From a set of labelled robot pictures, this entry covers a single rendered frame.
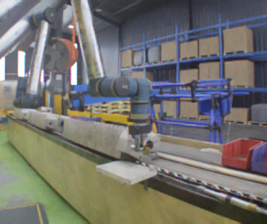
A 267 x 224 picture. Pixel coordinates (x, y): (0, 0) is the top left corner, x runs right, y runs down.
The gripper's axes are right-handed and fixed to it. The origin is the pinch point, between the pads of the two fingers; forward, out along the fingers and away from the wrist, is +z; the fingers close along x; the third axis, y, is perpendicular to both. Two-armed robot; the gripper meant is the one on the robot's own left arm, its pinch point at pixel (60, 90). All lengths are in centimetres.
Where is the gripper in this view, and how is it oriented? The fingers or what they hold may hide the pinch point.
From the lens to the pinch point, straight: 199.2
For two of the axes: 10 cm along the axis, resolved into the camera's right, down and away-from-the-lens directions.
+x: -6.5, -0.5, 7.6
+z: 7.5, 1.2, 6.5
